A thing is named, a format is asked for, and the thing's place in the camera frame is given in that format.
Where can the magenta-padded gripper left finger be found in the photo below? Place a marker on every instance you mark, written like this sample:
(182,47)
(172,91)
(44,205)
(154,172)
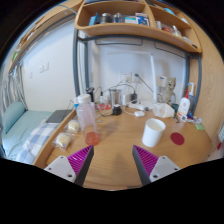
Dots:
(63,166)

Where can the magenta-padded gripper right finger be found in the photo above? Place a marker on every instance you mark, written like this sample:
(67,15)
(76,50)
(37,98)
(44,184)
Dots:
(161,166)

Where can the clear plastic bottle white cap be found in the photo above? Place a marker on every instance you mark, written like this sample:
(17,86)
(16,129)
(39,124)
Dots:
(86,116)

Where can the wrapped bread bun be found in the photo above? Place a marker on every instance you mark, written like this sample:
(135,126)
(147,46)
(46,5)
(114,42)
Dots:
(62,140)
(73,126)

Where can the flat round red coaster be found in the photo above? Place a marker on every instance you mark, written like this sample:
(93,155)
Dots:
(177,138)

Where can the white cup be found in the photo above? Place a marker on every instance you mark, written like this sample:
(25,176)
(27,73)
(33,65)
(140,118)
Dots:
(153,133)

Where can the blue white plaid blanket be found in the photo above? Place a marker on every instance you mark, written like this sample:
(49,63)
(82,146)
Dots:
(35,143)

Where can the dark grey laptop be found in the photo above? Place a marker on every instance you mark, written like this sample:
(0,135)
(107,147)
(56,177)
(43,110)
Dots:
(57,116)

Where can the teal checked mattress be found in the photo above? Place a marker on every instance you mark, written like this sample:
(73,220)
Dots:
(23,128)

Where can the small green packet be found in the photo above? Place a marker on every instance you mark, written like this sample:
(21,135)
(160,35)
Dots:
(200,126)

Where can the white paper bag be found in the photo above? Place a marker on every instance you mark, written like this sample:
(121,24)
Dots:
(163,110)

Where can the small white oval device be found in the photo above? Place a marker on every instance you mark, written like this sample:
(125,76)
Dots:
(139,113)

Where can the white pump bottle red nozzle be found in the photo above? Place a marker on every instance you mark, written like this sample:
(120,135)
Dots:
(183,108)

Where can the white power strip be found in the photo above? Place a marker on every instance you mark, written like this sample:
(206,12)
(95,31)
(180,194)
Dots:
(137,106)

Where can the teal pillow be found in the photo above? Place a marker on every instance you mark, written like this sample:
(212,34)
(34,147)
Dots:
(13,116)

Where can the black charger block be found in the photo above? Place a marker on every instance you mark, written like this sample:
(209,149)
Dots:
(117,110)

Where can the white power adapter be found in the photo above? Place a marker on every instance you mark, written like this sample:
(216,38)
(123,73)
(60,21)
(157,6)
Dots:
(126,99)

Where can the black handheld device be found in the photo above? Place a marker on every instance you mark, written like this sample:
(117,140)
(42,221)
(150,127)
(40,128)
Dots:
(90,94)

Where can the wooden robot figurine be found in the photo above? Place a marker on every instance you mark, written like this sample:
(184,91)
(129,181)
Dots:
(168,88)

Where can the steel mug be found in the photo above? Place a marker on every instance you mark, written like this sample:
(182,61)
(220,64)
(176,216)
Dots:
(115,97)

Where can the white desk lamp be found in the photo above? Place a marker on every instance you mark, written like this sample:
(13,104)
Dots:
(153,80)

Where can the metal bed headboard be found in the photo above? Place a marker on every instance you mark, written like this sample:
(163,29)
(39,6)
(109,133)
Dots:
(13,86)

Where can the wooden shelf unit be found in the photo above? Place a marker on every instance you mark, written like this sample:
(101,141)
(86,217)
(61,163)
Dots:
(133,30)

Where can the white wall outlet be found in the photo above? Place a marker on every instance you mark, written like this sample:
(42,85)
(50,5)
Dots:
(138,78)
(125,77)

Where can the grey metal frame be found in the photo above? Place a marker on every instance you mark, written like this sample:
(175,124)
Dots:
(75,66)

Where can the white wall switch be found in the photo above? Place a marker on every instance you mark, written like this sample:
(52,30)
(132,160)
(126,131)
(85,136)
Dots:
(43,67)

